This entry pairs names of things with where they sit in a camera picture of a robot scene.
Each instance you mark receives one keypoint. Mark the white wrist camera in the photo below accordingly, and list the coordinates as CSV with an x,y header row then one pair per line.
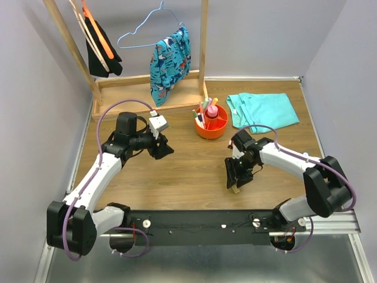
x,y
157,125
236,153

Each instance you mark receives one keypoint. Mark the light wooden hanger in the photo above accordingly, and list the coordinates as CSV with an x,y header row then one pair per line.
x,y
88,36

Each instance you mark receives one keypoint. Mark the orange plastic hanger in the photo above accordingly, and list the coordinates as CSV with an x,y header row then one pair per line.
x,y
101,38

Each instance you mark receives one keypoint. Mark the teal folded t-shirt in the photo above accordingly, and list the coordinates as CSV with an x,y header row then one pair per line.
x,y
261,111

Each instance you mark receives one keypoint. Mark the small tan eraser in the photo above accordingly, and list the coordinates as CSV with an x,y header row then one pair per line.
x,y
235,189

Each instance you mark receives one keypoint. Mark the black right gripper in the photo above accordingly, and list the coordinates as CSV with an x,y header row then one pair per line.
x,y
243,177

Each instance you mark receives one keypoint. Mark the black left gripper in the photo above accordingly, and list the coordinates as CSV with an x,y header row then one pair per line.
x,y
163,150

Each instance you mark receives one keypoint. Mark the yellow pink highlighter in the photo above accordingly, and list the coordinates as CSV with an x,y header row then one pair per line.
x,y
215,101

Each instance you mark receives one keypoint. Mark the green grey highlighter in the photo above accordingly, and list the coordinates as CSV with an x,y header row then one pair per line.
x,y
205,104

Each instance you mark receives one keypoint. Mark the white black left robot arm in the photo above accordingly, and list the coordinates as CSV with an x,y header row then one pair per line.
x,y
73,224

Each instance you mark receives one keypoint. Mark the blue patterned hanging shirt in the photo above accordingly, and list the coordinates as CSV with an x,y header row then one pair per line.
x,y
170,63

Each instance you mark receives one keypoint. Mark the orange round divided organizer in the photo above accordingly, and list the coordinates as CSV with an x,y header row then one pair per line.
x,y
214,126

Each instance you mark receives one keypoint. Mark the wooden clothes rack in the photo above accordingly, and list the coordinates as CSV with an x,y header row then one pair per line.
x,y
105,92

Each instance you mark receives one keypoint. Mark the white marker green cap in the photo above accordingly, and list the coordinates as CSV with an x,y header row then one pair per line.
x,y
194,113

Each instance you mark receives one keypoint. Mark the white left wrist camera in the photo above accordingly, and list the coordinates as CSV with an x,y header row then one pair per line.
x,y
157,125

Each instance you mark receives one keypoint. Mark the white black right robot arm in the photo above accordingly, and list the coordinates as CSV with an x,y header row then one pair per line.
x,y
327,189

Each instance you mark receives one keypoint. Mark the light blue wire hanger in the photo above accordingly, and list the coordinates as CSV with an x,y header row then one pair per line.
x,y
159,22

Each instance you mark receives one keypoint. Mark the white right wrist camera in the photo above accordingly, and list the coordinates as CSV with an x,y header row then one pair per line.
x,y
236,153

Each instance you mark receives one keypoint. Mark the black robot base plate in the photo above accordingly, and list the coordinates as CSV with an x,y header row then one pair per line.
x,y
202,227

